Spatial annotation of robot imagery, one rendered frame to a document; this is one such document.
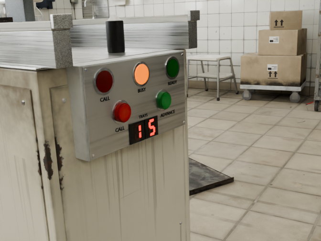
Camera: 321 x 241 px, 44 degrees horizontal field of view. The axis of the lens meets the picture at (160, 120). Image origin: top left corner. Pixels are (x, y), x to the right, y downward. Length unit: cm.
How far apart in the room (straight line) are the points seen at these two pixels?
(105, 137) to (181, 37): 25
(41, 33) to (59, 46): 3
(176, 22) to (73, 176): 34
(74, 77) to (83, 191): 18
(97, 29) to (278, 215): 133
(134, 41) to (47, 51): 31
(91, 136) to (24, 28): 17
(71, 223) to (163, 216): 23
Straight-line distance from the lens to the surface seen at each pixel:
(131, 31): 83
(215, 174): 232
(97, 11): 581
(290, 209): 202
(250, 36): 473
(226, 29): 483
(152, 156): 74
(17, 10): 152
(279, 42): 422
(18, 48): 60
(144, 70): 65
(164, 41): 78
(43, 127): 57
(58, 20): 53
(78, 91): 57
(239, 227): 183
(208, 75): 455
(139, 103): 65
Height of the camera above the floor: 90
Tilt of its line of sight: 15 degrees down
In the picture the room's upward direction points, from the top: 2 degrees counter-clockwise
